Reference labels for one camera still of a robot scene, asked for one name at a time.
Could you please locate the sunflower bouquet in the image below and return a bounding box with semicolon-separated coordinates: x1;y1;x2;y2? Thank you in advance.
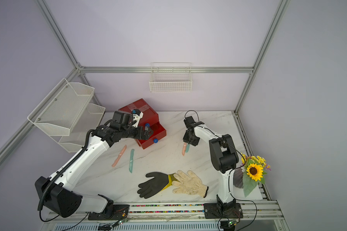
241;154;271;197

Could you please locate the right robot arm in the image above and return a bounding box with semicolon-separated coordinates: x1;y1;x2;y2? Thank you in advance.
183;116;239;208

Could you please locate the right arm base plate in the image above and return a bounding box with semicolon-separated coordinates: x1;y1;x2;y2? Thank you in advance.
203;203;243;219

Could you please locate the aluminium mounting rail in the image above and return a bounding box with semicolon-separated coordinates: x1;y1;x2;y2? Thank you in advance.
41;201;289;231

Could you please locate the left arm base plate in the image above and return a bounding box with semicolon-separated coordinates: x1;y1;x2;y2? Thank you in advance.
88;204;130;221

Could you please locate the pink knife right side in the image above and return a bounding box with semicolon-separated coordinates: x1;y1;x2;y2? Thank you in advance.
182;142;187;156

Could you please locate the pink knife left side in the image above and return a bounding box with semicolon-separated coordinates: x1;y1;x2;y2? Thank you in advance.
112;145;127;167

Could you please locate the red drawer cabinet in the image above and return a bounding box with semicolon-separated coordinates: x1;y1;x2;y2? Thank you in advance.
119;99;159;132

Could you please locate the upper white mesh shelf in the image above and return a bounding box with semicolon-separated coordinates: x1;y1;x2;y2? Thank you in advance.
28;79;94;136

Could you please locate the red drawer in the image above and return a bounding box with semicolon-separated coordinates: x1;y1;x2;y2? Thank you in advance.
136;122;167;149

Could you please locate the white mesh shelf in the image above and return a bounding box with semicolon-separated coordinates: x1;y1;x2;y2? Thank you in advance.
51;104;105;153
28;79;94;136

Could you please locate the white cotton glove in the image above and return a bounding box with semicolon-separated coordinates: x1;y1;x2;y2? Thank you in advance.
172;170;209;198

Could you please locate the lower white mesh shelf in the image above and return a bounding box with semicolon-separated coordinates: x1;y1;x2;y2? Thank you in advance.
51;104;105;153

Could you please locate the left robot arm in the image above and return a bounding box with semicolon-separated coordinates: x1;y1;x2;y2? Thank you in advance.
35;109;153;219

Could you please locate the black yellow work glove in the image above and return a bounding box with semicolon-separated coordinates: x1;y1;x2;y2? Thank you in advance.
137;172;178;199

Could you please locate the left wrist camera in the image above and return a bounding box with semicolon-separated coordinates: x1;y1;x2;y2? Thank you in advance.
132;109;144;128

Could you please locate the white wire wall basket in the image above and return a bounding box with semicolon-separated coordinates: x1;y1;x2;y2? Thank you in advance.
149;62;192;93

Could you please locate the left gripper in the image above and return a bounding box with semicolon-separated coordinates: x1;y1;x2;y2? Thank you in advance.
121;126;153;140

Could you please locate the teal knife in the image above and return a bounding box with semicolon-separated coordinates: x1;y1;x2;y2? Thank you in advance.
129;149;135;173
185;143;190;153

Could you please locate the pink knife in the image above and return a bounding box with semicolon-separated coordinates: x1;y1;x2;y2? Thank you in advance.
182;142;187;156
112;145;127;167

